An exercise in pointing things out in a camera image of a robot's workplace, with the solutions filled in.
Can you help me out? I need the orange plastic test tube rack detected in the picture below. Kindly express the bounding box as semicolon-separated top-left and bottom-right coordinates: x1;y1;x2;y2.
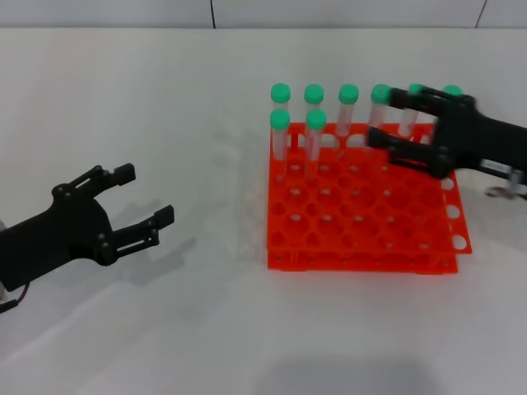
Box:
265;121;473;275

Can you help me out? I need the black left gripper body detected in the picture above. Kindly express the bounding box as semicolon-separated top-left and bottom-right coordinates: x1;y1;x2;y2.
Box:
0;184;117;291

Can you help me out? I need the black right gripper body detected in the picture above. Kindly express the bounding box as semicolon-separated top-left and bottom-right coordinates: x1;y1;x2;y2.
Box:
431;95;527;179

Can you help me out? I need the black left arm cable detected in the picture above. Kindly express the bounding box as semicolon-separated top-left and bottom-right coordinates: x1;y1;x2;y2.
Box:
0;283;30;314

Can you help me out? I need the dark right arm cable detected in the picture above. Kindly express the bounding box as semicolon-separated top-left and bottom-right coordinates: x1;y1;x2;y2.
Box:
484;170;526;201

